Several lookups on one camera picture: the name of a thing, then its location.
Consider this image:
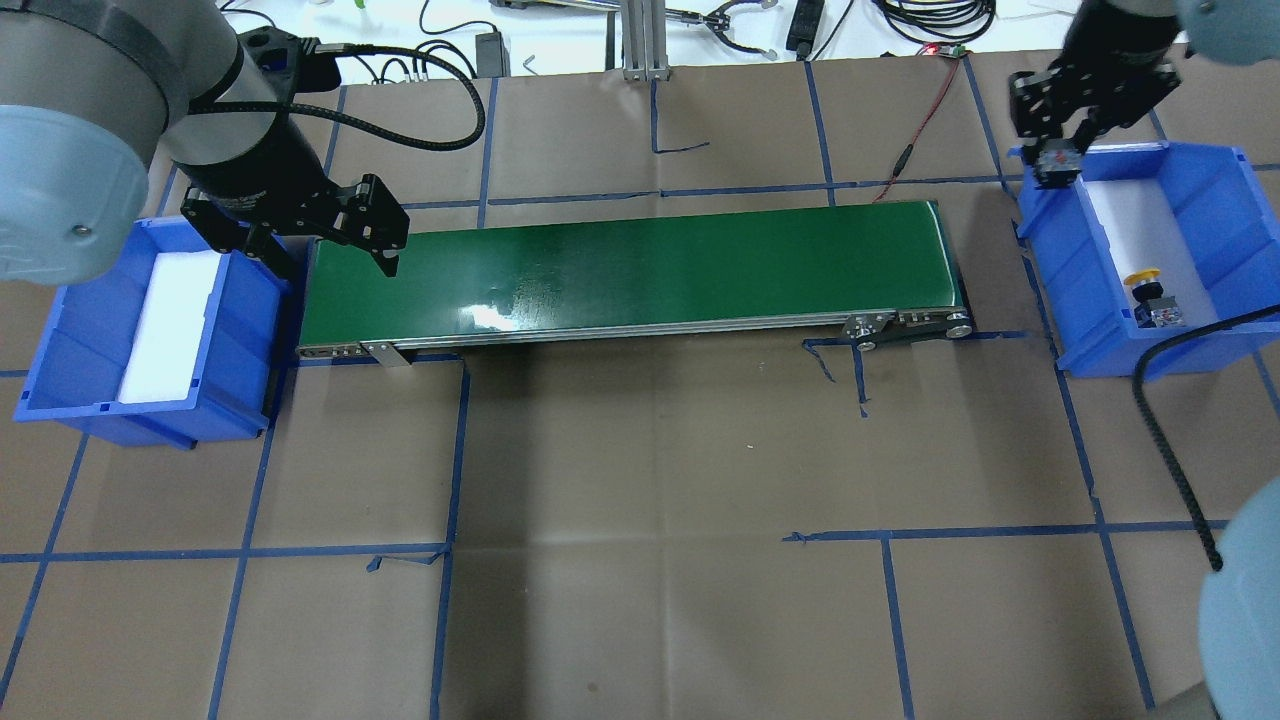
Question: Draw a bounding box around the yellow push button switch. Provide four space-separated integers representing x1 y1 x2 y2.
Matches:
1123 266 1187 329

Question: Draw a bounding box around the white foam pad bin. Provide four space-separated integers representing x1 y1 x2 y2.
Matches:
1084 178 1219 328
116 250 223 404

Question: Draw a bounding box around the red black wire pair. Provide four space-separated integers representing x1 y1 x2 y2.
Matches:
872 44 969 205

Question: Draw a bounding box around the green conveyor belt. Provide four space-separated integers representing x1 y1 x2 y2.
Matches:
298 201 977 360

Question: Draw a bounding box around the aluminium frame post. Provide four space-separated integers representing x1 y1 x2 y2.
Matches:
618 0 671 82

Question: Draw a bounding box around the red push button switch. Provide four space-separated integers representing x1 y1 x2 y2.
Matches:
1030 138 1082 190

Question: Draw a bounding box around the blue right storage bin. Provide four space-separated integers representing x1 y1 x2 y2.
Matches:
1018 142 1279 378

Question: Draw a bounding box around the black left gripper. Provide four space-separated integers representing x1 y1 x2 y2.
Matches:
180 100 351 251

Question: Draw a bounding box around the blue left storage bin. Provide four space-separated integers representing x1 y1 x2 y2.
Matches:
13 217 289 448

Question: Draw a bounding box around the coiled black cable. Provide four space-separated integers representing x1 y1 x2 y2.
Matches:
872 0 998 47

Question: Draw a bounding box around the black power adapter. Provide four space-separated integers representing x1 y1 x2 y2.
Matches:
474 29 511 78

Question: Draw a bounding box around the white foam pad right bin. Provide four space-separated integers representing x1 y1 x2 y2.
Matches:
1084 178 1219 328

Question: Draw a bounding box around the blue storage bin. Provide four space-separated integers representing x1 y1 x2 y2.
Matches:
1018 142 1279 378
13 217 289 448

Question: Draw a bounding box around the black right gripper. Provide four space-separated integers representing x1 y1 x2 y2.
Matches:
1039 41 1181 136

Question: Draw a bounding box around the black braided cable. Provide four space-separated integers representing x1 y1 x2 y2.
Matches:
1133 305 1280 573

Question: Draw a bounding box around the white foam pad left bin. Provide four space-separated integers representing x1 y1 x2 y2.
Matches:
116 250 223 404

